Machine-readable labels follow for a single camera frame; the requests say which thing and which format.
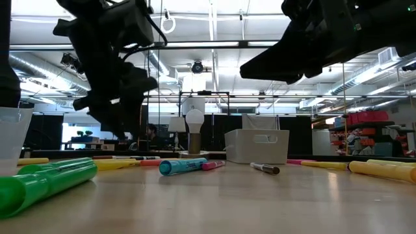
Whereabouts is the thin vertical pole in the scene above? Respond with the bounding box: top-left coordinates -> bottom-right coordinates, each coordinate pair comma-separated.
341,63 -> 349,156

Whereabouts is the distant wooden desk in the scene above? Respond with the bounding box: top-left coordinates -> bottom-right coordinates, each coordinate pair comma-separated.
61,135 -> 116,151

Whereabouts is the white vent grille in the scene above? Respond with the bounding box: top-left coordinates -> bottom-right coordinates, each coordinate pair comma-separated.
378,47 -> 400,66

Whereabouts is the green highlighter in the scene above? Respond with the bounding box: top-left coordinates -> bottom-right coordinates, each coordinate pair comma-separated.
18,157 -> 95,176
0,162 -> 98,219

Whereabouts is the person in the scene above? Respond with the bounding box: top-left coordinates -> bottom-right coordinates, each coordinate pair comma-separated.
145,123 -> 165,151

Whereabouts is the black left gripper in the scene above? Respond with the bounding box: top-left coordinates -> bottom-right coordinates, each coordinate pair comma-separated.
53,0 -> 159,141

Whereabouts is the grey fabric panel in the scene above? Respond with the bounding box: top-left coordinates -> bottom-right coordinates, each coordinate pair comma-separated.
242,113 -> 280,131

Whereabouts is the silver ventilation duct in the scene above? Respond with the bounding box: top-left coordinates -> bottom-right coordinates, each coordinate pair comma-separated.
8,53 -> 92,96
328,48 -> 416,97
142,50 -> 179,86

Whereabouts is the yellow thin marker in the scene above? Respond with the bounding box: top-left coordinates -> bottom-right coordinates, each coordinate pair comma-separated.
367,159 -> 416,168
17,157 -> 50,166
95,159 -> 141,172
300,161 -> 349,171

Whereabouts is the pale grey handled bin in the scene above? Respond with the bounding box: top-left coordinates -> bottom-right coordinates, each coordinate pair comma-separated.
224,129 -> 291,165

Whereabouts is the black partition panel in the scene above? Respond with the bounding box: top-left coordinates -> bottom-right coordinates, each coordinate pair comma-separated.
23,113 -> 64,151
278,116 -> 313,156

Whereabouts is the yellow highlighter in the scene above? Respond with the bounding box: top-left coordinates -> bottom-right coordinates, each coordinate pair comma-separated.
348,161 -> 416,184

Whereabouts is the black hanging cable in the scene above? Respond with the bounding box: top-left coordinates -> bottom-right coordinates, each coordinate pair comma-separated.
157,48 -> 162,152

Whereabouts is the black ceiling-mounted camera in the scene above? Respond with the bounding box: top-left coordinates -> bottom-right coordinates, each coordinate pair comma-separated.
60,52 -> 83,75

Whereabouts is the white shade table lamp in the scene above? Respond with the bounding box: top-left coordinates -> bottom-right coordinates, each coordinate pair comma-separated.
167,116 -> 187,151

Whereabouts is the black overhead frame bar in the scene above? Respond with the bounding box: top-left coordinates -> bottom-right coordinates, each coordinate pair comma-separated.
9,39 -> 283,52

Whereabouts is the white cable loop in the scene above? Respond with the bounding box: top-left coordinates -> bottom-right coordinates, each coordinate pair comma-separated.
159,8 -> 177,35

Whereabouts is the metal shelf with storage bins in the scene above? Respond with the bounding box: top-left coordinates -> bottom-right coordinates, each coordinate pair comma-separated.
328,110 -> 416,158

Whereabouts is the black distant rig frame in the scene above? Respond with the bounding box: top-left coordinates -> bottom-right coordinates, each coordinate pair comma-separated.
177,90 -> 231,116

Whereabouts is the white cabinet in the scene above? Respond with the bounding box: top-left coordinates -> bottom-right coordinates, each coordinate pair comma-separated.
311,129 -> 332,156

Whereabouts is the white light bulb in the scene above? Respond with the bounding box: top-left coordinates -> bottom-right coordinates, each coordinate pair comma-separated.
185,109 -> 205,134

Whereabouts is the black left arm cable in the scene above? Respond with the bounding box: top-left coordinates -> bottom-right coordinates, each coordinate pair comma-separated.
122,12 -> 168,62

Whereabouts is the black table frame rail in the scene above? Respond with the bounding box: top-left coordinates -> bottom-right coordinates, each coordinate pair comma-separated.
19,148 -> 416,163

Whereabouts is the black wall monitor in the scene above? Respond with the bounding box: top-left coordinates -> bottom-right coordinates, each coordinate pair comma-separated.
140,104 -> 150,133

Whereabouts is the teal Sharpie highlighter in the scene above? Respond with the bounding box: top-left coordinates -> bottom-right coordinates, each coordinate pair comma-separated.
159,157 -> 209,177

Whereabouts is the black overhead camera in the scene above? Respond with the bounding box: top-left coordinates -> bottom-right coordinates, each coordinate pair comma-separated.
191,60 -> 205,75

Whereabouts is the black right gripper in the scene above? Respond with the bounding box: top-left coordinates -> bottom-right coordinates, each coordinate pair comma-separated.
239,0 -> 362,85

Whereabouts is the brown capped marker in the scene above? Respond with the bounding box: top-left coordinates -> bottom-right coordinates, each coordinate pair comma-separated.
250,162 -> 281,176

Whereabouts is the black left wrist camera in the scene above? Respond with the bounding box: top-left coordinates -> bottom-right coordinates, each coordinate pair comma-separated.
97,0 -> 156,47

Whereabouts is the clear plastic bin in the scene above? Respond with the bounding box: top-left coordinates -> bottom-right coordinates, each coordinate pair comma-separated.
0,107 -> 34,176

